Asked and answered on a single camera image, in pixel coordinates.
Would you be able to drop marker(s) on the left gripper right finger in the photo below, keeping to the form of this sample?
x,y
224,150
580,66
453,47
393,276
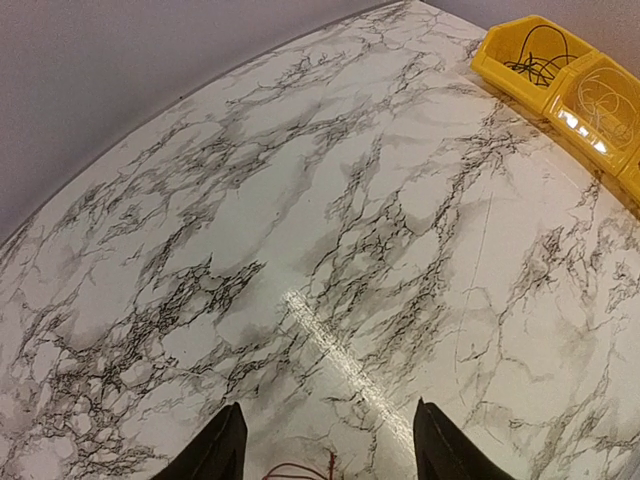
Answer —
x,y
443,451

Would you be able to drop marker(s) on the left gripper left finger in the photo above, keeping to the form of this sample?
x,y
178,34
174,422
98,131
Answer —
x,y
216,453

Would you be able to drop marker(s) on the yellow three-compartment bin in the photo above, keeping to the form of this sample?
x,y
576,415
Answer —
x,y
589,99

